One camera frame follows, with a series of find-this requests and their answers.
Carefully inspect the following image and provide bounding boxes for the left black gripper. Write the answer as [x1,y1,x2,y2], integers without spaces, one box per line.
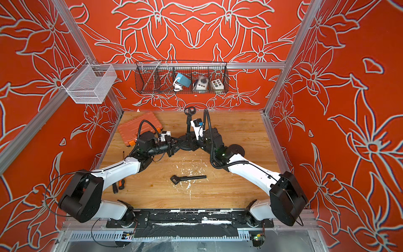
[147,136,186,159]

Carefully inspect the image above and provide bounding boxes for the black mic clip pole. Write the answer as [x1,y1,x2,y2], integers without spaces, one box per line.
[170,175,207,185]
[184,106,196,135]

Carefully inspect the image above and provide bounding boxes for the black round stand base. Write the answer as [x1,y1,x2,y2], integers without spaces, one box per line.
[178,133,198,151]

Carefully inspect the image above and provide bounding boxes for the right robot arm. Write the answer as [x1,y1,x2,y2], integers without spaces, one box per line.
[187,110,307,226]

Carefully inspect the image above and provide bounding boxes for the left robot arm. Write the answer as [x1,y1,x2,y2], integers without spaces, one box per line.
[58,131,179,227]

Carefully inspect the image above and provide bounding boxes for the orange plastic tool case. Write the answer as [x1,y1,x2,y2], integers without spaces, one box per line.
[118,112,163,147]

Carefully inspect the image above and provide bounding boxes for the white button box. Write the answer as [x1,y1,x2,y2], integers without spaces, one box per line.
[210,79,225,91]

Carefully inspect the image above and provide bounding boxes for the white device black knobs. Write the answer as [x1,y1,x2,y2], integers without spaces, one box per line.
[193,76,209,91]

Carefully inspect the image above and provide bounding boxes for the teal box in basket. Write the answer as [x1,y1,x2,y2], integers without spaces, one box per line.
[174,73,192,87]

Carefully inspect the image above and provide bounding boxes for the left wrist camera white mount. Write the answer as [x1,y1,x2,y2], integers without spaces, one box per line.
[158,131,171,142]

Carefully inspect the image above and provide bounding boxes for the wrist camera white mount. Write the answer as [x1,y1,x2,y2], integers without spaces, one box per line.
[158,131,171,142]
[191,118,204,140]

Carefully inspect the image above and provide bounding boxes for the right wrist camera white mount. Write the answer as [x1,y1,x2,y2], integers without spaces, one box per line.
[191,118,204,140]

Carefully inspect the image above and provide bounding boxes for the orange black handled tool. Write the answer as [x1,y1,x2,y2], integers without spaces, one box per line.
[112,179,126,194]

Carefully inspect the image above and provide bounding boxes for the black wire wall basket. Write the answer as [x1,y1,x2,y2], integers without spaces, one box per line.
[134,60,229,95]

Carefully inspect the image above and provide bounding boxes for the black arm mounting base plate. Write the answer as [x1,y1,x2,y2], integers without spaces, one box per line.
[106,209,274,240]

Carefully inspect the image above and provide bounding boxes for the clear plastic wall bin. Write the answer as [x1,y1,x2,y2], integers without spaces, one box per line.
[61,65,117,105]

